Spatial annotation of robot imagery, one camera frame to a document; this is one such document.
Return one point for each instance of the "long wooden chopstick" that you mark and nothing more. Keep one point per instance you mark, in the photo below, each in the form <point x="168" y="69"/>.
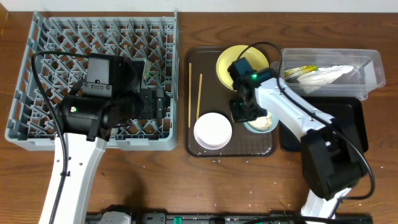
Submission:
<point x="189" y="93"/>

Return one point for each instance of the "grey dishwasher rack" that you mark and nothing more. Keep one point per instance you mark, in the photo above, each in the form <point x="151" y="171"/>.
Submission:
<point x="72" y="38"/>

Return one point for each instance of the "short wooden chopstick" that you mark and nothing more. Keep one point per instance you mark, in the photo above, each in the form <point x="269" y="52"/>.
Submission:
<point x="199" y="96"/>

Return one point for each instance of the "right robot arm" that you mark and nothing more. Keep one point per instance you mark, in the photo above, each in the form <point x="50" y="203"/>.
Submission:
<point x="332" y="158"/>

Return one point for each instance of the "green orange snack wrapper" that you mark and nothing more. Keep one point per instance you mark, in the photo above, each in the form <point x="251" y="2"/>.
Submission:
<point x="295" y="72"/>

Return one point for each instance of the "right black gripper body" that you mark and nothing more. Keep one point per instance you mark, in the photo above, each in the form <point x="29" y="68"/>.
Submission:
<point x="242" y="112"/>

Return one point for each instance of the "dark brown serving tray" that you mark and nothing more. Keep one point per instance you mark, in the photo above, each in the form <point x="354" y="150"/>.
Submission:
<point x="215" y="99"/>

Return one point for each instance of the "clear plastic bin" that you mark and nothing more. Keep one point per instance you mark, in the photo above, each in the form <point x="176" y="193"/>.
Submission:
<point x="367" y="75"/>

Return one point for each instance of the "white cup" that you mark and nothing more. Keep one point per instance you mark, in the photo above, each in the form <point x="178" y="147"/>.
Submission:
<point x="114" y="132"/>

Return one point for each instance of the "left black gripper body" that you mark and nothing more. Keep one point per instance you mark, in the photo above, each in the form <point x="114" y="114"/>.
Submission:
<point x="148" y="108"/>

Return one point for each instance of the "white paper napkin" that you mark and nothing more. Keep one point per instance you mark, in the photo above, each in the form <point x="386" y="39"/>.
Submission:
<point x="324" y="75"/>

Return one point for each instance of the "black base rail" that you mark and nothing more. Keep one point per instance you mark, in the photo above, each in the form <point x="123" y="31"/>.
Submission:
<point x="124" y="214"/>

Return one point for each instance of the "black rectangular tray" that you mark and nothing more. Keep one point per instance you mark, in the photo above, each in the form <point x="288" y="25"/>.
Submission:
<point x="342" y="108"/>

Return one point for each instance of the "yellow plate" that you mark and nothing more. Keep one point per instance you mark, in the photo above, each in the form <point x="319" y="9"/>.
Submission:
<point x="254" y="56"/>

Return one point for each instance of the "white saucer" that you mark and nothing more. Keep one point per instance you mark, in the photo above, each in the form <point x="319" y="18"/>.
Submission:
<point x="212" y="131"/>

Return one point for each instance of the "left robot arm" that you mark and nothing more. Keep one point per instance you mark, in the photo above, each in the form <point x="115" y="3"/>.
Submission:
<point x="112" y="94"/>

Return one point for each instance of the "light blue bowl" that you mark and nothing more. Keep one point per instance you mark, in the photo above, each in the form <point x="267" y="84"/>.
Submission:
<point x="263" y="124"/>

